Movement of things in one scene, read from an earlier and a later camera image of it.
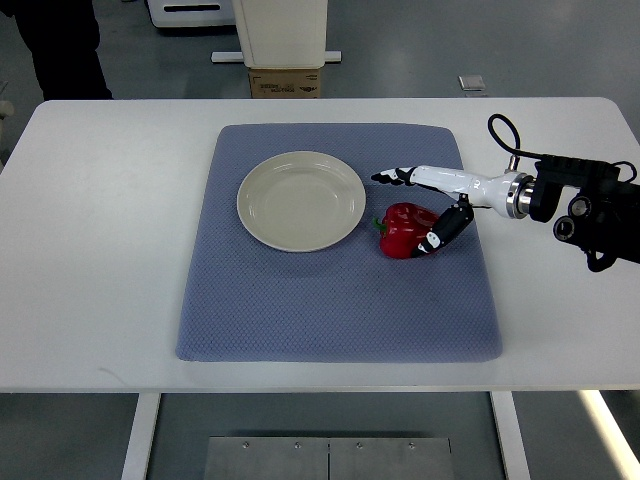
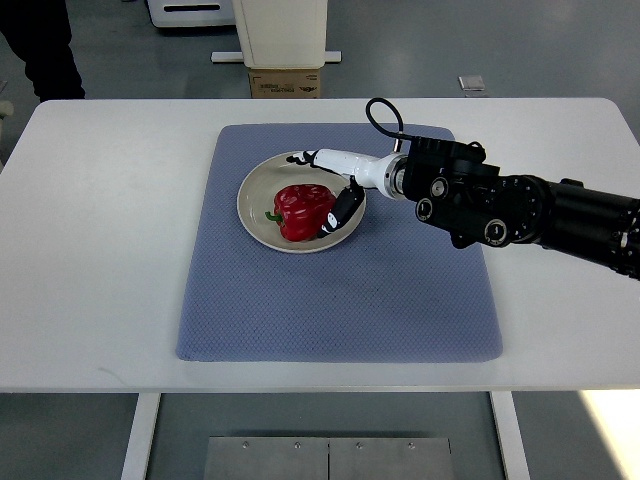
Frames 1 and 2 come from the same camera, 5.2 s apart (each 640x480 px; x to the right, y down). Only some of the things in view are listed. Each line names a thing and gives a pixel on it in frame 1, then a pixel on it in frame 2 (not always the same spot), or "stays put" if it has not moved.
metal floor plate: (264, 458) stays put
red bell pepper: (405, 227) to (301, 210)
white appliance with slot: (191, 13) stays put
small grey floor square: (471, 83) stays put
